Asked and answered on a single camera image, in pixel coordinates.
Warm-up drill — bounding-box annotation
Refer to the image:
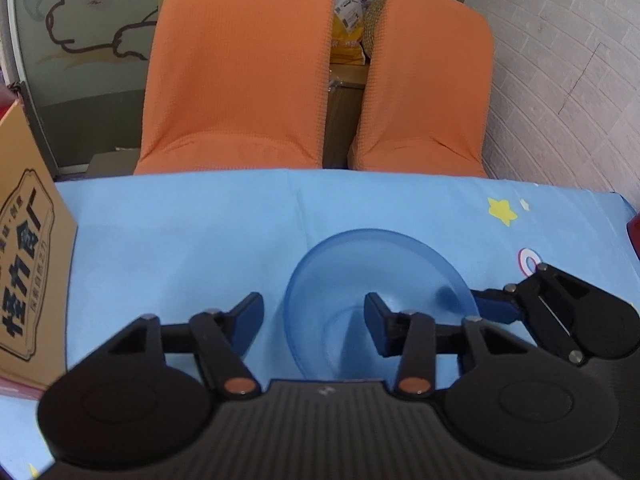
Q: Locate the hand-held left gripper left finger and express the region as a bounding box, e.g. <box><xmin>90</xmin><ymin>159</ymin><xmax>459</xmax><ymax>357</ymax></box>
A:
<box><xmin>106</xmin><ymin>292</ymin><xmax>265</xmax><ymax>402</ymax></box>

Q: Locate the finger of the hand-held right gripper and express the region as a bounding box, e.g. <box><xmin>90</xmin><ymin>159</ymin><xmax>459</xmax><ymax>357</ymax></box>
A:
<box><xmin>472</xmin><ymin>262</ymin><xmax>597</xmax><ymax>366</ymax></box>

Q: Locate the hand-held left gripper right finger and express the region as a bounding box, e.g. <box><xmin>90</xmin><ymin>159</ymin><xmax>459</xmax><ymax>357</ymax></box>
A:
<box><xmin>363</xmin><ymin>292</ymin><xmax>532</xmax><ymax>396</ymax></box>

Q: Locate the blue translucent bowl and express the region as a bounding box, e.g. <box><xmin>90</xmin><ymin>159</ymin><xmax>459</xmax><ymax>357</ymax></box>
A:
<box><xmin>283</xmin><ymin>228</ymin><xmax>482</xmax><ymax>382</ymax></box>

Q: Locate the red thermos jug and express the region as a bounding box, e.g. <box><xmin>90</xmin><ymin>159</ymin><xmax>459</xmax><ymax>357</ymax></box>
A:
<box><xmin>626</xmin><ymin>209</ymin><xmax>640</xmax><ymax>264</ymax></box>

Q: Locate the blue printed tablecloth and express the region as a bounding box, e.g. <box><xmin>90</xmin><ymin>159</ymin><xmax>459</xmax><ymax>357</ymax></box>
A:
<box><xmin>25</xmin><ymin>167</ymin><xmax>640</xmax><ymax>480</ymax></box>

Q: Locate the cardboard box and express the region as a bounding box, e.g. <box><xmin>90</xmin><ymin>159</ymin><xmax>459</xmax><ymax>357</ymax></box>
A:
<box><xmin>322</xmin><ymin>60</ymin><xmax>369</xmax><ymax>170</ymax></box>

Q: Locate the red cracker box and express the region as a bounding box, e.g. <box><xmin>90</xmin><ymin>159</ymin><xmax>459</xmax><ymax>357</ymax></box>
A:
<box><xmin>0</xmin><ymin>101</ymin><xmax>80</xmax><ymax>402</ymax></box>

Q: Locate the orange chair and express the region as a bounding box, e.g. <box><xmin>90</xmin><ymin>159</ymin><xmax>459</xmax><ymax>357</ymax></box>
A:
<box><xmin>347</xmin><ymin>0</ymin><xmax>496</xmax><ymax>179</ymax></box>
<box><xmin>133</xmin><ymin>0</ymin><xmax>335</xmax><ymax>177</ymax></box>

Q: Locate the frosted glass door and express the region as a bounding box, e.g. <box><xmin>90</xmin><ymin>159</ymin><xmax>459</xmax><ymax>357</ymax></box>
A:
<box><xmin>9</xmin><ymin>0</ymin><xmax>174</xmax><ymax>182</ymax></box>

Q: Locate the woven straw hat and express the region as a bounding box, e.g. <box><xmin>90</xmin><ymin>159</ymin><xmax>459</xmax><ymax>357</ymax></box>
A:
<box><xmin>361</xmin><ymin>0</ymin><xmax>396</xmax><ymax>59</ymax></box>

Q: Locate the yellow snack bag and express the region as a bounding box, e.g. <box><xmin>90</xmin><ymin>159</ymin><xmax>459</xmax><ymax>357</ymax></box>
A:
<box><xmin>327</xmin><ymin>0</ymin><xmax>382</xmax><ymax>66</ymax></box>

